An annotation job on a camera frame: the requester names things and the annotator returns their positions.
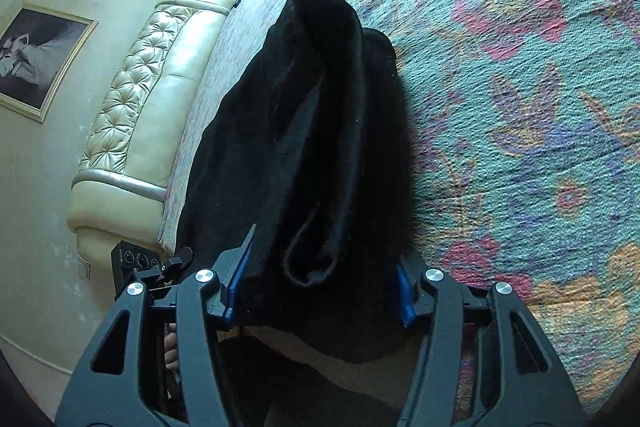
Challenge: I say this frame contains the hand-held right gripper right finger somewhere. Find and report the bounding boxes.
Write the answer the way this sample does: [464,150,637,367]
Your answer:
[396,253,590,427]

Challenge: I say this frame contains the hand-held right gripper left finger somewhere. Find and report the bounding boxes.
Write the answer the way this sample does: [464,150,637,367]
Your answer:
[54,223,258,427]

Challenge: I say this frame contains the black pants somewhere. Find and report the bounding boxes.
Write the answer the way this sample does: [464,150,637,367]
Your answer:
[175,0,426,365]

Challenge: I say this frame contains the person's left hand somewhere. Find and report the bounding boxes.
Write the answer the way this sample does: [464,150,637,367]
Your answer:
[164,323,180,370]

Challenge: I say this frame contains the cream tufted leather headboard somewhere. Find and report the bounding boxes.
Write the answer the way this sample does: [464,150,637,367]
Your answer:
[67,0,240,270]

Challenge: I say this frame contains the floral bedspread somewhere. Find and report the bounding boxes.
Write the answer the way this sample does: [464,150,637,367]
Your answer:
[160,0,640,413]

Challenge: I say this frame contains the gold framed wall picture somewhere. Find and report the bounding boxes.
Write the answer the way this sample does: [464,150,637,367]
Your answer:
[0,3,99,124]

